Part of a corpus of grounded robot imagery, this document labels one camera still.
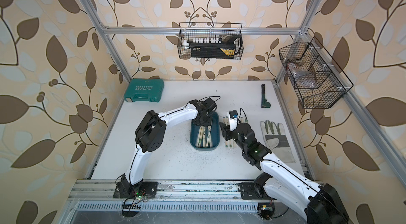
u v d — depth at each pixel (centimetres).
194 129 93
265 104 105
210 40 83
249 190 74
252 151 59
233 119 67
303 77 69
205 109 73
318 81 73
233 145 69
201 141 89
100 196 75
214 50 84
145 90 109
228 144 89
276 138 91
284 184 48
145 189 74
